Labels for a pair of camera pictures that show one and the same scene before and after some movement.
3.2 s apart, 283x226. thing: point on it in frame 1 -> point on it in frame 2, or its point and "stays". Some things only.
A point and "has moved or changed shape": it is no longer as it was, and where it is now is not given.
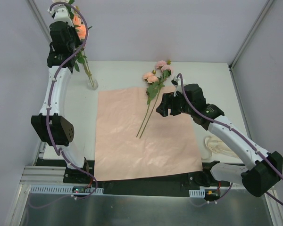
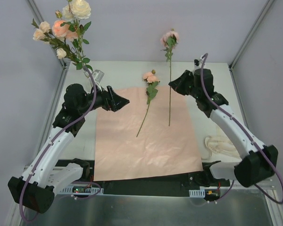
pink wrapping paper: x=168 y=145 stays
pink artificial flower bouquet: x=154 y=81 has moved or changed shape
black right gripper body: x=171 y=103 -> x=187 y=83
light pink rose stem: x=155 y=84 -> x=169 y=39
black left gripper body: x=67 y=43 -> x=109 y=99
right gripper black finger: x=167 y=103 -> x=184 y=84
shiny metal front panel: x=235 y=207 stays
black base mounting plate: x=175 y=184 stays
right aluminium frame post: x=250 y=34 stays
